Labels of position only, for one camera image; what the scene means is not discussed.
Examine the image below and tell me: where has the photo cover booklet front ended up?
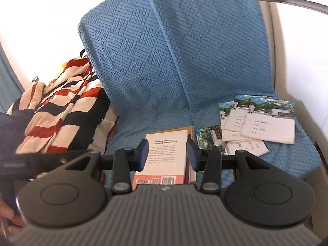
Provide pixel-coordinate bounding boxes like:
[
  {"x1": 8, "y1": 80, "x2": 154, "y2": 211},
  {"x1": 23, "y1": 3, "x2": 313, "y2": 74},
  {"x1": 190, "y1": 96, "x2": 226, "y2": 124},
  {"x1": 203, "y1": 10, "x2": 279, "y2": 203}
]
[{"x1": 195, "y1": 124, "x2": 270, "y2": 157}]

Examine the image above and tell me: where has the photo cover booklet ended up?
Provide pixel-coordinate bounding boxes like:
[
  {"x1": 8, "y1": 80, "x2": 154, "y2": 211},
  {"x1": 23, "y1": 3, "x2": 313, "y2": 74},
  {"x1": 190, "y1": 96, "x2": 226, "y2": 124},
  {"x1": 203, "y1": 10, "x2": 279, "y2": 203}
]
[
  {"x1": 195, "y1": 124, "x2": 270, "y2": 157},
  {"x1": 235, "y1": 95, "x2": 295, "y2": 144}
]

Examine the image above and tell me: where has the purple cover book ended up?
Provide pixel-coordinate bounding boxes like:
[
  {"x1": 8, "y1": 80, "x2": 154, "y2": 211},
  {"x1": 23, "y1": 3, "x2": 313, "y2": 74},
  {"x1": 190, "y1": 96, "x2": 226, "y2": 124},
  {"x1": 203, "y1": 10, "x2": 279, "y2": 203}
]
[{"x1": 156, "y1": 126, "x2": 200, "y2": 184}]

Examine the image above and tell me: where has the white orange cover book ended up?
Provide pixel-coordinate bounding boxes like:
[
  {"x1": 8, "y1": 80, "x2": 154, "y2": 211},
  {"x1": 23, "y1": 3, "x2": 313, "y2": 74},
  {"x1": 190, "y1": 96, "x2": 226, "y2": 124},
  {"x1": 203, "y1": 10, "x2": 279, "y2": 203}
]
[{"x1": 132, "y1": 128, "x2": 188, "y2": 189}]

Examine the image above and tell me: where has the photo cover booklet back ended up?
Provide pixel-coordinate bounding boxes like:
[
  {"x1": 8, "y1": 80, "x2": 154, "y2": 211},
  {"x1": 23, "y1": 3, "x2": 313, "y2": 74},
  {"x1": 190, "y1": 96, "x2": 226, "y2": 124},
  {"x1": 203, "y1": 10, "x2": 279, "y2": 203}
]
[{"x1": 235, "y1": 95, "x2": 295, "y2": 144}]

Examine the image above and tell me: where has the person's left hand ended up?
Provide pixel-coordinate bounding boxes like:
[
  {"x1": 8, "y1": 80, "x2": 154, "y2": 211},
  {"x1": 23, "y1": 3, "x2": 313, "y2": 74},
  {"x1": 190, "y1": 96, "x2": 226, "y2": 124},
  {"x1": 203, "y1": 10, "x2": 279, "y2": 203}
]
[{"x1": 0, "y1": 199, "x2": 26, "y2": 237}]

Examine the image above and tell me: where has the blue curtain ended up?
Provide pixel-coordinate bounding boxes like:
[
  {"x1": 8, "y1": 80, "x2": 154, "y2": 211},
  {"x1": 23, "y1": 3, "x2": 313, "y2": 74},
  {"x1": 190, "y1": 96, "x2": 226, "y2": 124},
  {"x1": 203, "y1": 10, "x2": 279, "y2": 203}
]
[{"x1": 0, "y1": 46, "x2": 24, "y2": 113}]

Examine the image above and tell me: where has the blue textured sofa cover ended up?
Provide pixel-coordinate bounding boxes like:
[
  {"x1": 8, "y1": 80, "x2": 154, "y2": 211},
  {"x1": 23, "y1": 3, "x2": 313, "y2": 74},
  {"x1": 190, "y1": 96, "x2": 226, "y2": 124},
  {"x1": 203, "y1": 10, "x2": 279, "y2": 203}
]
[{"x1": 78, "y1": 0, "x2": 322, "y2": 189}]

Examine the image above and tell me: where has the black curved metal rail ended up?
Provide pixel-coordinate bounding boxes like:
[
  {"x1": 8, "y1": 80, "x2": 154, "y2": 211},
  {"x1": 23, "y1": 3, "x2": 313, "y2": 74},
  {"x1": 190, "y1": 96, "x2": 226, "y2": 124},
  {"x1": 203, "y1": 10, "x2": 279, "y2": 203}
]
[{"x1": 259, "y1": 0, "x2": 328, "y2": 15}]

